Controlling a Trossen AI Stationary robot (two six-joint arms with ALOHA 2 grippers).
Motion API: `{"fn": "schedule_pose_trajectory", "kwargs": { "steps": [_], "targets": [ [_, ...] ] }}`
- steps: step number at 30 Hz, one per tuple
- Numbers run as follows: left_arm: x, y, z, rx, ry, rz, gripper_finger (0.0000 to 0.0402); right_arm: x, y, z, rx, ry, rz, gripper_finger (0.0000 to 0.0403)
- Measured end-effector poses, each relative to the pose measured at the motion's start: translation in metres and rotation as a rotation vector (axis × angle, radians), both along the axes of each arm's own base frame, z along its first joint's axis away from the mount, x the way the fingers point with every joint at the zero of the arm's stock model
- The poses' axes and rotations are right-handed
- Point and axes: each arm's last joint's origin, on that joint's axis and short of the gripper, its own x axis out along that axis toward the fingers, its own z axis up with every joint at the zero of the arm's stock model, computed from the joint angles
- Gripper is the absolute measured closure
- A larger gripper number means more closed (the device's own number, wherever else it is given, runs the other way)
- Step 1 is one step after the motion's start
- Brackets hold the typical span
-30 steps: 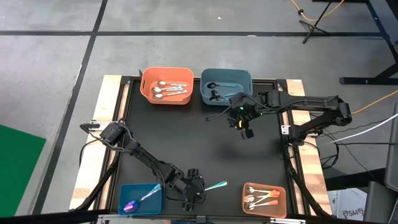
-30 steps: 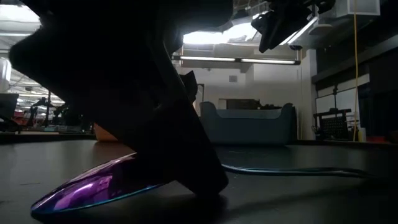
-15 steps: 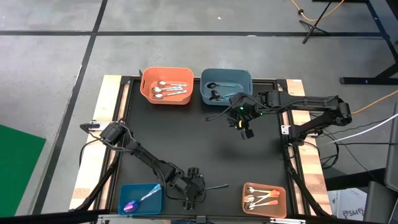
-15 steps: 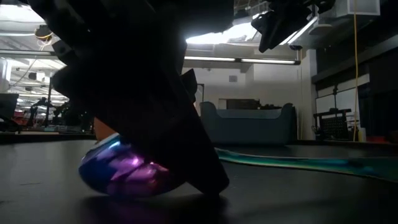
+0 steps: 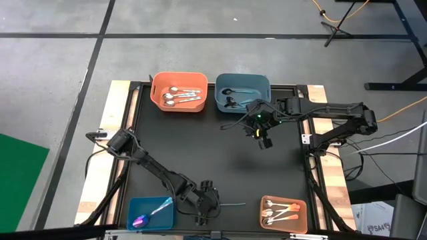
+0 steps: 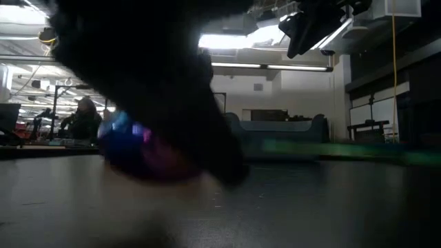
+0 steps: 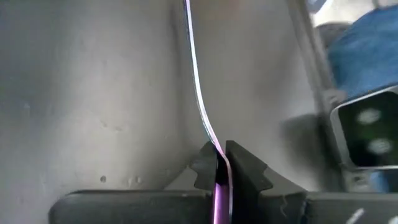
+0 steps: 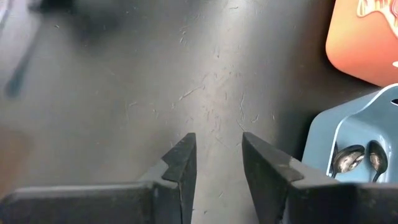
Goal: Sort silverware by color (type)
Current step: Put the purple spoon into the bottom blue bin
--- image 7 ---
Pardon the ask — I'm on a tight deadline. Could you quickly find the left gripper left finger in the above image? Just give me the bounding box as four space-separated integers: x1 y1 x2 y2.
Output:
48 141 218 224

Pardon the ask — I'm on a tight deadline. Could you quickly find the silver-framed dark screen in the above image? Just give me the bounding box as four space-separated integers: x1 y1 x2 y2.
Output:
330 85 398 171

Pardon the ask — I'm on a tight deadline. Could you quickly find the grey metal post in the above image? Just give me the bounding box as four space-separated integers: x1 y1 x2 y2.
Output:
285 0 346 190

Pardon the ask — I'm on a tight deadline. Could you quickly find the iridescent rainbow spoon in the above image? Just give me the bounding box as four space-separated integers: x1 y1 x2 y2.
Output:
183 0 234 224

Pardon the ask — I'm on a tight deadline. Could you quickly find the blue fabric object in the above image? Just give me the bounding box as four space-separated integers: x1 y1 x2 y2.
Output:
328 4 398 100

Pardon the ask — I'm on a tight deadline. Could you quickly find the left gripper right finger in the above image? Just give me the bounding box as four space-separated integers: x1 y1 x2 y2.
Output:
225 139 398 224

